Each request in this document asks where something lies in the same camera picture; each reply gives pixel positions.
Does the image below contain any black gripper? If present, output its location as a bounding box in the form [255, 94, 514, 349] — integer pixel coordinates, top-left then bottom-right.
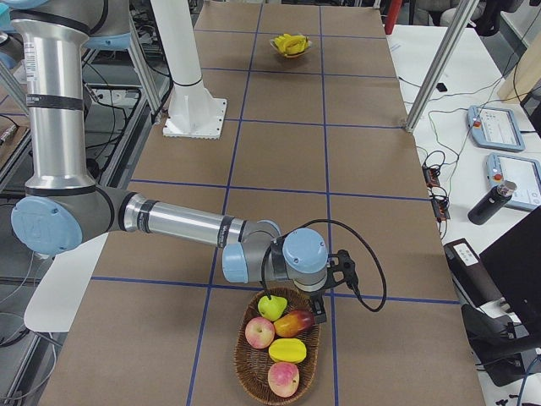
[296, 283, 327, 324]

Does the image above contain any yellow banana front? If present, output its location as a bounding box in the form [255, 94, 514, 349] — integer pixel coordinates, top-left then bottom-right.
[287, 35, 308, 55]

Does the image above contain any yellow banana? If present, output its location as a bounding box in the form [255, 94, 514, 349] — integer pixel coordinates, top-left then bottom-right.
[287, 35, 308, 55]
[272, 35, 297, 54]

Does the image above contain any yellow banana top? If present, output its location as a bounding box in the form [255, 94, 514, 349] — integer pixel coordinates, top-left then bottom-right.
[272, 35, 297, 54]

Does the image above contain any woven brown fruit basket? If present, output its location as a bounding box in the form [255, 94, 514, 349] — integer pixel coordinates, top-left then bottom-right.
[233, 290, 320, 405]

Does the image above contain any grey square plate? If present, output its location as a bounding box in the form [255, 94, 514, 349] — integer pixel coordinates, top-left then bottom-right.
[270, 33, 313, 58]

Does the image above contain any dark red apple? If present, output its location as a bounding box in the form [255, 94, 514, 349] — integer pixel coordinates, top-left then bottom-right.
[274, 310, 314, 338]

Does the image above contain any green apple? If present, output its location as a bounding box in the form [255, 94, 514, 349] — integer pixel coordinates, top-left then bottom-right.
[257, 295, 288, 321]

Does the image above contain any yellow star fruit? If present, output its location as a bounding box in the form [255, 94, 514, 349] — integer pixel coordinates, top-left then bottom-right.
[268, 338, 308, 364]

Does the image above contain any pink apple middle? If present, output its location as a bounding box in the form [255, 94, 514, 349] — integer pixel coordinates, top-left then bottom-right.
[244, 316, 275, 349]

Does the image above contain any pink apple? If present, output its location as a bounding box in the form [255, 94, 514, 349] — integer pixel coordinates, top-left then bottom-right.
[244, 316, 275, 349]
[267, 362, 300, 398]

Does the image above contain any pink apple front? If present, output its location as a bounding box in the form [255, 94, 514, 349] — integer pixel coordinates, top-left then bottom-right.
[267, 362, 300, 398]

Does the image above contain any black box with label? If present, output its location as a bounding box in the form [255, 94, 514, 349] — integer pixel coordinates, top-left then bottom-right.
[444, 239, 503, 307]

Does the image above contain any small circuit board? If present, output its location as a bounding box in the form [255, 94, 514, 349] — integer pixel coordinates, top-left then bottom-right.
[423, 167, 440, 188]

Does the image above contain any black computer monitor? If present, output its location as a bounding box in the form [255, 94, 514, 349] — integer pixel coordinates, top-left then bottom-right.
[480, 208, 540, 332]

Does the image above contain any black cylindrical bottle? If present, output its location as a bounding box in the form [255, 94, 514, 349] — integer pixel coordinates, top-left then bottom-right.
[467, 180, 517, 225]

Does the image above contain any blue teach pendant near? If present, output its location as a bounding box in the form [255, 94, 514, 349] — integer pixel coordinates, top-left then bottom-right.
[486, 152, 540, 211]

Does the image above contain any blue teach pendant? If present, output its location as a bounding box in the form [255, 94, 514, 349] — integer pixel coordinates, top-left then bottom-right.
[486, 152, 540, 211]
[467, 105, 526, 152]

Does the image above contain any blue teach pendant far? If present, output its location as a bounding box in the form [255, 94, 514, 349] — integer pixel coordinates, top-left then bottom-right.
[467, 105, 526, 152]

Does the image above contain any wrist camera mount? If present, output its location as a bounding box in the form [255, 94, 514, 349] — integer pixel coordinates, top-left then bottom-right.
[324, 250, 358, 293]

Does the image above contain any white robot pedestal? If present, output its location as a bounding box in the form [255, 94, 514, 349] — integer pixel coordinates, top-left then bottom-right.
[151, 0, 227, 140]

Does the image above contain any aluminium frame post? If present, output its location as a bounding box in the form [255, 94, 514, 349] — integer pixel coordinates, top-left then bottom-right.
[404, 0, 478, 134]

